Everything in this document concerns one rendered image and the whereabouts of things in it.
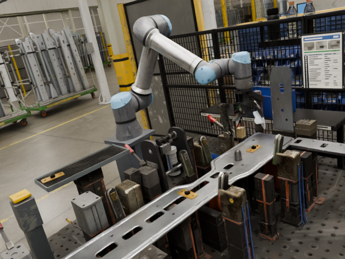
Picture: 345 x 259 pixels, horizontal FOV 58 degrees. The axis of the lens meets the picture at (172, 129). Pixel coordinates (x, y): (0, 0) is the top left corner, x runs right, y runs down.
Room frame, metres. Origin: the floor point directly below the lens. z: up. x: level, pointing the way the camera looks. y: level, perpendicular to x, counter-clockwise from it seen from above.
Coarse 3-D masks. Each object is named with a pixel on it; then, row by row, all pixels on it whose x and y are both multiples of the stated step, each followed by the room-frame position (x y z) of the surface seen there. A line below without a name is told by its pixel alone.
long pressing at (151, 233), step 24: (240, 144) 1.44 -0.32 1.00; (264, 144) 1.39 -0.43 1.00; (288, 144) 1.35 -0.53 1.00; (216, 168) 1.24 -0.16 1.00; (240, 168) 1.20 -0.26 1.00; (168, 192) 1.11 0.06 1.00; (216, 192) 1.05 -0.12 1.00; (144, 216) 0.97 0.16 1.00; (168, 216) 0.94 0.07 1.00; (96, 240) 0.88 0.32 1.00; (120, 240) 0.86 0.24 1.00; (144, 240) 0.84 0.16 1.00
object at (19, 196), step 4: (20, 192) 1.03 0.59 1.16; (24, 192) 1.02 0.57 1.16; (28, 192) 1.02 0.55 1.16; (12, 196) 1.01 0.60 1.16; (16, 196) 1.00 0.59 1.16; (20, 196) 0.99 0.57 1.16; (24, 196) 0.99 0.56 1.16; (28, 196) 1.00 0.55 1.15; (12, 200) 0.98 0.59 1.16; (16, 200) 0.97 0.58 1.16; (20, 200) 0.98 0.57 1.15
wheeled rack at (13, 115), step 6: (0, 78) 7.88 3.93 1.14; (18, 84) 7.25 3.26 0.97; (24, 102) 7.25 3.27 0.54; (12, 108) 7.90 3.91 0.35; (6, 114) 7.32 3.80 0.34; (12, 114) 7.13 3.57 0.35; (18, 114) 7.18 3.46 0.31; (24, 114) 7.35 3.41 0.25; (30, 114) 7.26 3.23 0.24; (0, 120) 6.88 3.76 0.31; (6, 120) 6.91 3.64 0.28; (12, 120) 6.95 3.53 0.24; (24, 120) 7.21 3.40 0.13
